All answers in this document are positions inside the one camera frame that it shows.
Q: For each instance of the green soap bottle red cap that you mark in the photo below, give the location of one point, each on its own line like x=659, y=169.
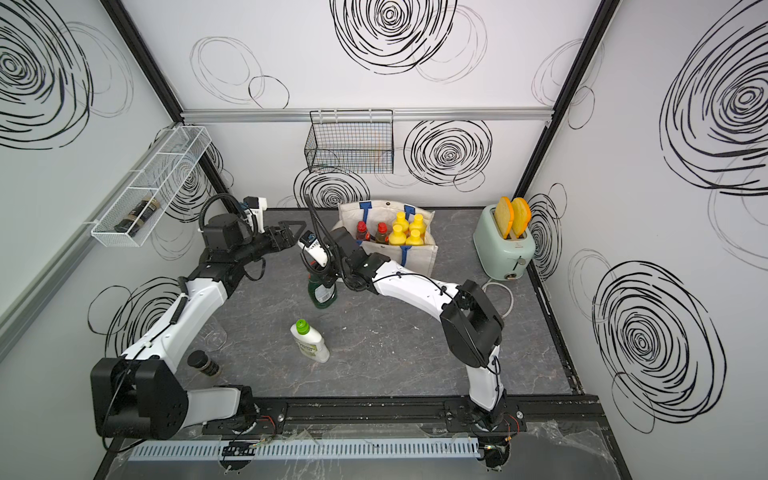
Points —
x=322, y=290

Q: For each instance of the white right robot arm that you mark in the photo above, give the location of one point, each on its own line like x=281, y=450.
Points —
x=471, y=324

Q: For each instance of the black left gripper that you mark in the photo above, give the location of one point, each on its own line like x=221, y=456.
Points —
x=283, y=235

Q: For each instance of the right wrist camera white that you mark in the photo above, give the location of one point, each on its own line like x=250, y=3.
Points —
x=311, y=245

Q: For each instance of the aluminium wall rail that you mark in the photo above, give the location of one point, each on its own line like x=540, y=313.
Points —
x=333, y=115

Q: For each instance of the yellow-green soap bottle red cap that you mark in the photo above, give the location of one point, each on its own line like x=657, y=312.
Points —
x=381, y=235

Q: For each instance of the mint green toaster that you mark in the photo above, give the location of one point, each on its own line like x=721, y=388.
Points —
x=501, y=259

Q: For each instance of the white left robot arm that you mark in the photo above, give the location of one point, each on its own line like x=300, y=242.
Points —
x=137, y=395

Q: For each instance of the grey slotted cable duct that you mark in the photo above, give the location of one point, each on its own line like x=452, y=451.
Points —
x=308, y=449

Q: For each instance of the small brown bottle black cap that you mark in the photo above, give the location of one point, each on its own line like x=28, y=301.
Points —
x=200, y=361

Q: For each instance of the clear plastic cup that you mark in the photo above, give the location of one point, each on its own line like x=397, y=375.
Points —
x=213, y=336

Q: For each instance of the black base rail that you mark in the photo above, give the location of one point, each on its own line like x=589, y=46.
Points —
x=453, y=414

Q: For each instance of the orange soap bottle yellow cap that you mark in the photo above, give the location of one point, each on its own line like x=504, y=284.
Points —
x=402, y=221
x=418, y=224
x=397, y=236
x=415, y=238

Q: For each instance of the white soap bottle green cap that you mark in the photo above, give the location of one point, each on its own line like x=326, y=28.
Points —
x=309, y=341

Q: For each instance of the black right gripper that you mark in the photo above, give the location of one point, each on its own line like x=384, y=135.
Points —
x=326, y=274

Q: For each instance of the yellow toy toast slice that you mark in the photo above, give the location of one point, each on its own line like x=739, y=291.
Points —
x=504, y=217

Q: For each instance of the white wire wall shelf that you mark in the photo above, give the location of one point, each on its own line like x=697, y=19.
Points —
x=161, y=174

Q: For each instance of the black wire wall basket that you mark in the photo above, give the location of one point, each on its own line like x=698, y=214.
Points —
x=357, y=147

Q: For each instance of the dark bottle in shelf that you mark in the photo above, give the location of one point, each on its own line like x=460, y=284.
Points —
x=132, y=222

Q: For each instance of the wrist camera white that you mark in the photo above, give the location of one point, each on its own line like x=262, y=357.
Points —
x=311, y=245
x=255, y=208

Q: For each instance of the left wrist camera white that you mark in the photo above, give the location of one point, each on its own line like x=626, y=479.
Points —
x=255, y=208

